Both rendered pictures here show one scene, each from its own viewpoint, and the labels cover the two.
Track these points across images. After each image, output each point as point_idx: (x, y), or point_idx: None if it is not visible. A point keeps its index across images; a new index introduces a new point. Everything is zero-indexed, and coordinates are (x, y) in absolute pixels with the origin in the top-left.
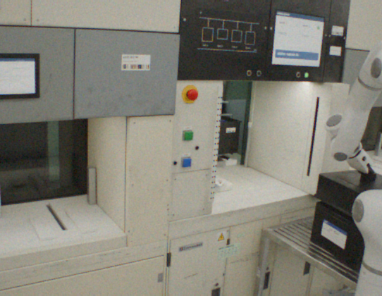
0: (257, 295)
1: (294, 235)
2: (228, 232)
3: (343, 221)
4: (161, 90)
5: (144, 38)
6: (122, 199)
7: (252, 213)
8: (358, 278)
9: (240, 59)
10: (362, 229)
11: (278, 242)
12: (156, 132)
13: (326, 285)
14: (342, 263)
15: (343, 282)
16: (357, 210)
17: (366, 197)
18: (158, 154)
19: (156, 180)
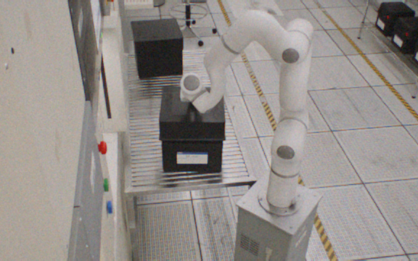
0: (136, 240)
1: (151, 177)
2: (119, 221)
3: (200, 146)
4: (99, 172)
5: (88, 138)
6: None
7: (117, 189)
8: (273, 184)
9: (95, 72)
10: (291, 161)
11: (149, 193)
12: (102, 211)
13: None
14: (210, 173)
15: (227, 186)
16: (287, 153)
17: (291, 142)
18: (106, 227)
19: (109, 249)
